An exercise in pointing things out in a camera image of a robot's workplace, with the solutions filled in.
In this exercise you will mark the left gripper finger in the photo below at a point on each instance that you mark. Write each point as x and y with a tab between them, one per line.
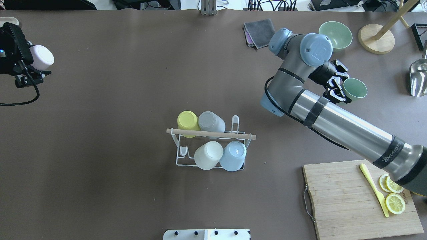
22	80

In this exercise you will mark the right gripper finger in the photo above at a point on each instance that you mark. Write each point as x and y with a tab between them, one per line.
335	93
340	70

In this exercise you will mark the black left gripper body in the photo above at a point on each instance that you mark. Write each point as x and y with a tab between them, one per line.
27	77

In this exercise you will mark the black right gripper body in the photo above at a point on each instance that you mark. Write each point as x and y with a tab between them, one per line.
323	72

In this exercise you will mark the green cup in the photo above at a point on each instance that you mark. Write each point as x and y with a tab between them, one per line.
354	89

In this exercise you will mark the pink cup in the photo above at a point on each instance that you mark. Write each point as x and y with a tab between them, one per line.
42	57

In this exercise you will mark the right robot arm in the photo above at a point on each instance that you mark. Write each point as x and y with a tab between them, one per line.
285	94

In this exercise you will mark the light blue cup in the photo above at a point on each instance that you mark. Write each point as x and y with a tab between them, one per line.
233	156

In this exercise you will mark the grey cup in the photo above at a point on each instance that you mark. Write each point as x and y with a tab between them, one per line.
210	122

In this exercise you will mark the white cup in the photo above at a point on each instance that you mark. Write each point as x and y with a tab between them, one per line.
207	156

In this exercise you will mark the yellow cup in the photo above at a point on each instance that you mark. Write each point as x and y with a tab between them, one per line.
187	120

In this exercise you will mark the beige tray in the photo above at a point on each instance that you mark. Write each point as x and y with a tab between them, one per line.
9	20

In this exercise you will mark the green bowl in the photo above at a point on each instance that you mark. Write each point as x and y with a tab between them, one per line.
338	33

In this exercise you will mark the wooden mug tree stand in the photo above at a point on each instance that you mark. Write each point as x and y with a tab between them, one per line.
378	39

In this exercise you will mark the grey cloth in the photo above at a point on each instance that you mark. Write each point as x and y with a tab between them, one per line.
260	31

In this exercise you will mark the metal scoop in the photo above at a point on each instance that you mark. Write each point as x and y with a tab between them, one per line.
418	75

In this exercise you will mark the yellow plastic knife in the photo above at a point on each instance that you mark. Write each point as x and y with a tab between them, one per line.
380	197

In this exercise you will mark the purple cloth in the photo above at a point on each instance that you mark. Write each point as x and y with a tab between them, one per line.
248	38

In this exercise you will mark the lemon slice hidden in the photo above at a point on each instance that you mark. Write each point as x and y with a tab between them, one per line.
382	183

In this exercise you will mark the lemon slice lower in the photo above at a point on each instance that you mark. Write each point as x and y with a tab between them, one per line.
393	186

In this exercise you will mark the lemon slice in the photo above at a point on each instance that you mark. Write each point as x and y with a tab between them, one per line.
395	203
393	186

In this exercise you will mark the lemon slice upper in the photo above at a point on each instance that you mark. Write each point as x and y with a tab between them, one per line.
395	203

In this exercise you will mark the white wire cup holder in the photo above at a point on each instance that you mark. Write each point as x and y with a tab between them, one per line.
185	157

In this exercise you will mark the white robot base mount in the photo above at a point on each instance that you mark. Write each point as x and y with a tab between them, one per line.
208	234

